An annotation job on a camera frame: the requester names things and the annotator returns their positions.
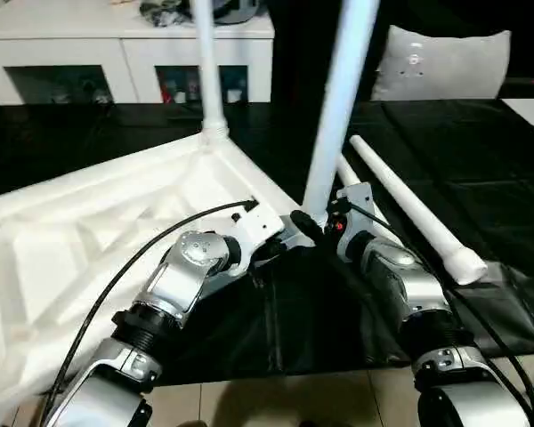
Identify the white flat board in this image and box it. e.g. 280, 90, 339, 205
502, 98, 534, 137

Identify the white glass-door cabinet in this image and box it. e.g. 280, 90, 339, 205
0, 0, 275, 106

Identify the white plastic table top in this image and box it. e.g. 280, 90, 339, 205
0, 133, 326, 410

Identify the grey helmet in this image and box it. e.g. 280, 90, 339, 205
213, 0, 262, 24

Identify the grey cushion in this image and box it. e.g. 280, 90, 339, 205
371, 24, 513, 101

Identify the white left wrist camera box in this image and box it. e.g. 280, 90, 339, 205
229, 204, 286, 279

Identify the black work mat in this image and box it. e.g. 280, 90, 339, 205
0, 100, 534, 386

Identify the black box with yellow label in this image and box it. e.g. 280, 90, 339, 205
273, 0, 392, 103

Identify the white plastic table leg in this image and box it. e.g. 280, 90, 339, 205
349, 135, 489, 286
336, 154, 401, 246
302, 0, 382, 232
190, 0, 229, 141

